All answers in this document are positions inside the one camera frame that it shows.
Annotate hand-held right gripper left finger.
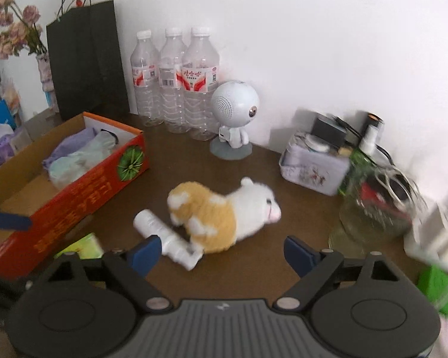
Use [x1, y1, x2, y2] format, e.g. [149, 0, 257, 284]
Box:
[47, 235, 173, 313]

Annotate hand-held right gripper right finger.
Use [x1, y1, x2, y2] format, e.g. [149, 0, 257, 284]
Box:
[273, 235, 401, 312]

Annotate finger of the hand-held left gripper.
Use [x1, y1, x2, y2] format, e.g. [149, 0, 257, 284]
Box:
[0, 201, 33, 232]

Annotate white tube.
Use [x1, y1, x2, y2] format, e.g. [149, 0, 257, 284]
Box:
[133, 209, 203, 271]

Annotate red cardboard box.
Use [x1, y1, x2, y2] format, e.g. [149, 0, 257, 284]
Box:
[0, 111, 150, 281]

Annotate orange and white plush toy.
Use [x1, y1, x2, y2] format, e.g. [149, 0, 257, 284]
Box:
[167, 177, 283, 256]

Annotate brown wooden desktop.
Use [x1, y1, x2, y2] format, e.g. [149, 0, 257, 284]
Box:
[22, 106, 439, 308]

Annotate yellow-green packet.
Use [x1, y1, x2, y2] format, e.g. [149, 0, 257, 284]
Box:
[54, 232, 105, 261]

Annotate floral tin box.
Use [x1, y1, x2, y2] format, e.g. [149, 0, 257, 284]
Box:
[279, 129, 354, 197]

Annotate light green cloth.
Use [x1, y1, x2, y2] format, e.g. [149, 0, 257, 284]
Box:
[48, 130, 120, 191]

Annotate purple cloth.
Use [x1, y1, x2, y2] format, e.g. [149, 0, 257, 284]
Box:
[42, 127, 100, 169]

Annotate small round white jar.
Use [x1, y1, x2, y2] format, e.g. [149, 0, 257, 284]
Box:
[302, 134, 331, 153]

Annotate black power adapter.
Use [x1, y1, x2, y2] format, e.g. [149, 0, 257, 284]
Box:
[311, 115, 347, 147]

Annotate white spray bottle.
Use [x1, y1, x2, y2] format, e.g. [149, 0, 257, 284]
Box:
[358, 124, 381, 157]

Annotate white box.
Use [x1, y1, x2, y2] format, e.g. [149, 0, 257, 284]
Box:
[403, 202, 448, 270]

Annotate green box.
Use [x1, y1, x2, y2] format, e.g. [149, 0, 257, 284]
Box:
[417, 263, 448, 320]

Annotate patterned flower vase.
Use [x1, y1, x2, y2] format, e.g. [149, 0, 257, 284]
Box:
[35, 53, 59, 113]

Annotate small dark bottle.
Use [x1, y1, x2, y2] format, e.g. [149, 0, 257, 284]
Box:
[364, 111, 385, 131]

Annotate clear plastic water bottle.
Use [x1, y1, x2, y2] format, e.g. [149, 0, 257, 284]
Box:
[182, 27, 220, 142]
[130, 30, 164, 128]
[159, 27, 189, 135]

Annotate white robot-shaped speaker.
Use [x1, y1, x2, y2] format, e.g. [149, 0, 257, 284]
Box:
[209, 79, 261, 161]

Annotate black paper bag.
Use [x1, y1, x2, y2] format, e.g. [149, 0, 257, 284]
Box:
[46, 0, 131, 122]

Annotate pink artificial flowers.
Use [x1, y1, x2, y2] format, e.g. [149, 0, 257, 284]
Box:
[0, 0, 47, 61]

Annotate white cable bundle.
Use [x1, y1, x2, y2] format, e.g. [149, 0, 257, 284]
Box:
[373, 164, 431, 214]

